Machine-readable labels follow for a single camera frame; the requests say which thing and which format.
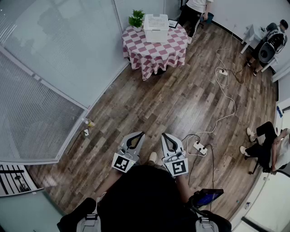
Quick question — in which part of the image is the person's olive trouser leg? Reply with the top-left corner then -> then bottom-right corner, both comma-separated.
147,159 -> 168,170

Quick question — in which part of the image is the long white cable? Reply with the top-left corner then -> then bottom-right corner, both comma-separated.
186,23 -> 238,155

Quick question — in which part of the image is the white side table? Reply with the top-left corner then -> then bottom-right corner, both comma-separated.
240,24 -> 280,73

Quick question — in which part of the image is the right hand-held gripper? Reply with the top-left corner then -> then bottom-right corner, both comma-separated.
161,133 -> 189,178

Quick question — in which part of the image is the black white floor rack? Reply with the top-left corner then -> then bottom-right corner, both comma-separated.
0,164 -> 44,198

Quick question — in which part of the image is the person's left forearm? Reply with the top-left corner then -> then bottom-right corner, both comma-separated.
97,170 -> 122,199

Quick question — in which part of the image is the black office chair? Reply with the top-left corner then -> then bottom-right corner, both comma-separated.
248,138 -> 290,180

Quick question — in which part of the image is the person's right forearm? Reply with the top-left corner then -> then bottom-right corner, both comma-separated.
174,174 -> 193,206

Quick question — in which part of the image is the white plastic basket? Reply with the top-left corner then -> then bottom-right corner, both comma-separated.
143,14 -> 169,44

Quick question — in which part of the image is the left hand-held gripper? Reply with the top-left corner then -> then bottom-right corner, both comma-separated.
111,131 -> 146,174

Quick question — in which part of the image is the person's black shirt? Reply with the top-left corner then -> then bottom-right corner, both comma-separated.
56,164 -> 232,232

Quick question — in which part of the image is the grey backpack strap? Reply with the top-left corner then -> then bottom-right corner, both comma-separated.
194,216 -> 216,232
76,213 -> 102,232

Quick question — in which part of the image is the black floor cable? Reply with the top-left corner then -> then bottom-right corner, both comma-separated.
226,58 -> 250,83
181,134 -> 215,206

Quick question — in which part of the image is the black tablet on mount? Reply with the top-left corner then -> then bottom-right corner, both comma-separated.
189,188 -> 225,211

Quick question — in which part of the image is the green potted plant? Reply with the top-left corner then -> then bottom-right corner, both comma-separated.
128,9 -> 145,32

